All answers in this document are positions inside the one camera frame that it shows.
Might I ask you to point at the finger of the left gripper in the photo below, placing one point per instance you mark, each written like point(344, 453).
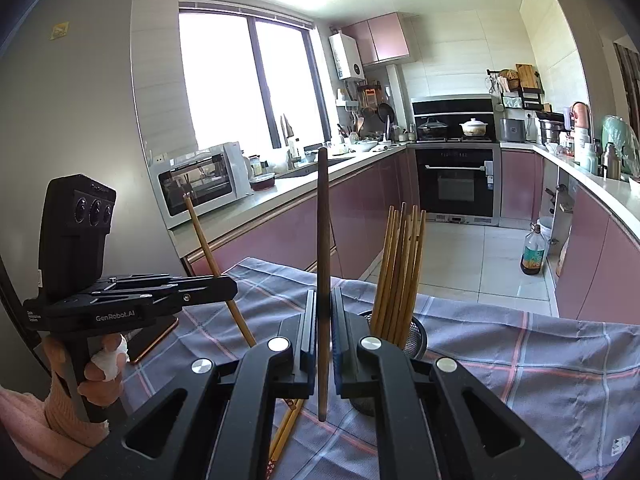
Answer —
point(130, 283)
point(181, 292)

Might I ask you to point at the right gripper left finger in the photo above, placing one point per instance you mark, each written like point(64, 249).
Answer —
point(212, 421)

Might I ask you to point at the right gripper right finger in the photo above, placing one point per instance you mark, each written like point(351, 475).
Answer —
point(434, 420)

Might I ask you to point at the bamboo chopstick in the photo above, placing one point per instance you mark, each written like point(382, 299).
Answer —
point(323, 282)
point(413, 283)
point(235, 312)
point(285, 429)
point(406, 277)
point(396, 288)
point(389, 275)
point(389, 235)

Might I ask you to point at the pink sleeved left forearm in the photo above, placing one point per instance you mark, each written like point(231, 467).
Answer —
point(43, 439)

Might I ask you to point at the left hand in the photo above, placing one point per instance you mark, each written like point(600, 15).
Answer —
point(95, 388)

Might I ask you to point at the black mesh holder cup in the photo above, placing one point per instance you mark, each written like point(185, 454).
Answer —
point(414, 348)

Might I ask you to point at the white microwave oven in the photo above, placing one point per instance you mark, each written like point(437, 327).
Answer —
point(213, 178)

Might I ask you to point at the grey plaid tablecloth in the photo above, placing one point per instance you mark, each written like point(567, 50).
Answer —
point(575, 383)

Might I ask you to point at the cooking oil bottle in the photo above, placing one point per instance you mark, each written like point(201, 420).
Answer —
point(534, 249)

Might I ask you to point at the black built-in oven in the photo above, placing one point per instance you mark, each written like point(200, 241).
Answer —
point(458, 178)

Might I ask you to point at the black cooking pot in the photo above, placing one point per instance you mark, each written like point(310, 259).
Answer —
point(432, 128)

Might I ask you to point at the white water heater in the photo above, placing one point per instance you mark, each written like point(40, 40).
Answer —
point(346, 57)

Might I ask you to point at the white clay pot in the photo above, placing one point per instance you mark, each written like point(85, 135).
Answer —
point(474, 127)

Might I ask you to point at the pink kettle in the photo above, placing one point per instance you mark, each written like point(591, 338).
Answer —
point(581, 130)

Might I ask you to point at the pink upper cabinet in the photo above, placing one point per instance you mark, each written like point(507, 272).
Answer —
point(380, 39)

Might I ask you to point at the mint green fan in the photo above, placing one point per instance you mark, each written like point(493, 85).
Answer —
point(617, 131)

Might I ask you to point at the black left camera box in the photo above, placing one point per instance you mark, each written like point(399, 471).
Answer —
point(76, 218)

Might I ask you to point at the wall spice rack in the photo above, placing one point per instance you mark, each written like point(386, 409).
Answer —
point(517, 88)

